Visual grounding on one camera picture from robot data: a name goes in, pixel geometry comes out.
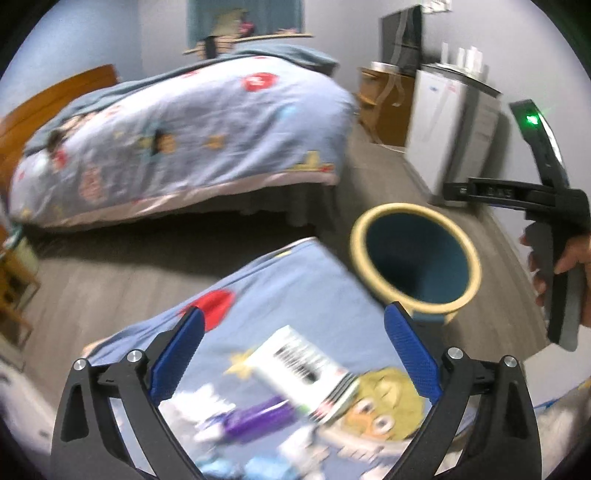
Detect blue foil packet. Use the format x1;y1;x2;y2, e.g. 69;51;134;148
245;457;301;480

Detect wooden headboard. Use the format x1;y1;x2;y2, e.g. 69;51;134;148
0;65;121;171

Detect white bottles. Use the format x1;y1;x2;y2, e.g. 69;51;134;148
438;41;485;75

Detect blue cartoon printed cloth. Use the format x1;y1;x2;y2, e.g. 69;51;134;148
85;237;481;480

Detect wooden cabinet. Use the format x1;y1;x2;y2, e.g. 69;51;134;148
358;65;416;146

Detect teal bin with yellow rim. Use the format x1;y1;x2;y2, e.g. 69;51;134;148
350;203;482;326

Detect person's right hand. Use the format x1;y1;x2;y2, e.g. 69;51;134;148
519;231;591;329

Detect white barcode box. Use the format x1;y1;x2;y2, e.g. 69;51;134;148
249;325;361;423

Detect wooden desk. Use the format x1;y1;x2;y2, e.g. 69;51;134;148
0;240;41;356

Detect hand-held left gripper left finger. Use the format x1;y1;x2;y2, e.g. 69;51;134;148
52;305;206;480

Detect purple tube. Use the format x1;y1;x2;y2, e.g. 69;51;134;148
194;397;296;444

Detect wall poster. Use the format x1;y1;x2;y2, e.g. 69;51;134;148
182;0;315;58

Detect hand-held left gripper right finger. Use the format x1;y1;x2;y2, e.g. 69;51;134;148
384;302;542;480

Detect small blue white box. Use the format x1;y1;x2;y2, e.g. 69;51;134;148
198;455;241;480

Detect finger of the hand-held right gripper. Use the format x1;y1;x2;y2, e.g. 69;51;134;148
443;178;527;208

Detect black monitor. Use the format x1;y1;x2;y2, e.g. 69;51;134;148
379;4;423;77

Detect bed with cartoon blue duvet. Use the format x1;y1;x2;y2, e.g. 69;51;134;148
9;44;358;229

